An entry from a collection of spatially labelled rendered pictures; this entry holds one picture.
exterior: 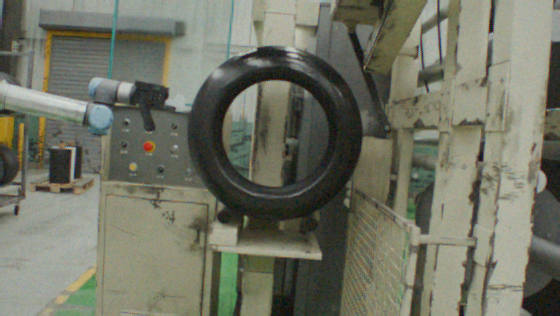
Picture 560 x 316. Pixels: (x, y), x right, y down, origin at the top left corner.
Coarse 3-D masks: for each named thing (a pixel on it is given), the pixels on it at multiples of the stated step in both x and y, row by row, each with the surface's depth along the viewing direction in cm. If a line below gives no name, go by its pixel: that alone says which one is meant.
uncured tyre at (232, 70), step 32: (224, 64) 153; (256, 64) 149; (288, 64) 149; (320, 64) 151; (224, 96) 152; (320, 96) 177; (352, 96) 153; (192, 128) 153; (352, 128) 151; (192, 160) 155; (224, 160) 179; (352, 160) 153; (224, 192) 152; (256, 192) 179; (288, 192) 179; (320, 192) 152
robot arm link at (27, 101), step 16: (0, 80) 136; (0, 96) 135; (16, 96) 137; (32, 96) 139; (48, 96) 141; (32, 112) 140; (48, 112) 141; (64, 112) 142; (80, 112) 144; (96, 112) 144; (96, 128) 146
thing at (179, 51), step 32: (128, 0) 211; (160, 0) 211; (192, 0) 211; (224, 0) 211; (128, 32) 212; (160, 32) 212; (192, 32) 212; (224, 32) 212; (128, 64) 213; (160, 64) 213; (192, 64) 213; (192, 96) 214
